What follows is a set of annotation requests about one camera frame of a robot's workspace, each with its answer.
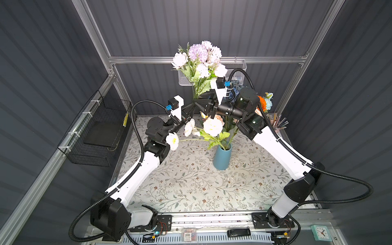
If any orange gerbera flower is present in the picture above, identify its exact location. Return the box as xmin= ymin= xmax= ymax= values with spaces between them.
xmin=258 ymin=96 xmax=267 ymax=112

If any cream white rose stem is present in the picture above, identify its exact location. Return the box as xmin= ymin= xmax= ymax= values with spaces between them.
xmin=200 ymin=112 xmax=239 ymax=150

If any teal ceramic vase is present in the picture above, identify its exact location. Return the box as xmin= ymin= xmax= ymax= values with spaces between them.
xmin=213 ymin=144 xmax=232 ymax=170

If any small lilac flower sprig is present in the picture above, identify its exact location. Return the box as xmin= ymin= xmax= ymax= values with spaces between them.
xmin=171 ymin=40 xmax=229 ymax=100

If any peach rose stem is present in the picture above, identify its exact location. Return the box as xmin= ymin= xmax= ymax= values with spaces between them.
xmin=214 ymin=115 xmax=225 ymax=126

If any dusty blue rose bunch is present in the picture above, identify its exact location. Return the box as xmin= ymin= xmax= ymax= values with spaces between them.
xmin=228 ymin=82 xmax=244 ymax=102

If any white small blossom stem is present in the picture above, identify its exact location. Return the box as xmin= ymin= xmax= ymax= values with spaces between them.
xmin=165 ymin=119 xmax=213 ymax=151

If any pale aqua peony stem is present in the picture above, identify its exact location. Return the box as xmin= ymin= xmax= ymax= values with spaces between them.
xmin=264 ymin=92 xmax=274 ymax=111

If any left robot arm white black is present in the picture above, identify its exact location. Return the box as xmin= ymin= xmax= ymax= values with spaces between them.
xmin=68 ymin=96 xmax=196 ymax=243

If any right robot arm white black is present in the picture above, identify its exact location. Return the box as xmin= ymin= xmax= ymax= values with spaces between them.
xmin=193 ymin=78 xmax=374 ymax=228

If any pink pencil cup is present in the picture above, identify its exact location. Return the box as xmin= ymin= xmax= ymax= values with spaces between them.
xmin=272 ymin=124 xmax=281 ymax=137

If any floral patterned table mat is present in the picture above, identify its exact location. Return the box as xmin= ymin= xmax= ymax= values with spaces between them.
xmin=129 ymin=133 xmax=290 ymax=213

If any black remote device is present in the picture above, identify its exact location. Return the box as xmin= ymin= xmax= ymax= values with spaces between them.
xmin=227 ymin=228 xmax=251 ymax=238

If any teal small clock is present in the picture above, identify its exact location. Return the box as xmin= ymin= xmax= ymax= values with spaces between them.
xmin=310 ymin=225 xmax=332 ymax=242

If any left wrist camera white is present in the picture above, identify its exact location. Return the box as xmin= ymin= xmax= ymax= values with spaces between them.
xmin=165 ymin=95 xmax=184 ymax=121

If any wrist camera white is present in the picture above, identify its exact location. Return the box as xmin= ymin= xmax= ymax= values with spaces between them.
xmin=210 ymin=77 xmax=230 ymax=105
xmin=165 ymin=95 xmax=184 ymax=121

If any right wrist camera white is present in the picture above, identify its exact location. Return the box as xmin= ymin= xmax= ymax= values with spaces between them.
xmin=210 ymin=77 xmax=230 ymax=105

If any white wire mesh basket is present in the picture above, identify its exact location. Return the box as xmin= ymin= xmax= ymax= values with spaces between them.
xmin=177 ymin=58 xmax=248 ymax=87

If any black wire basket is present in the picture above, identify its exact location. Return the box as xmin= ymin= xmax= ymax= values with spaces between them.
xmin=58 ymin=92 xmax=132 ymax=167

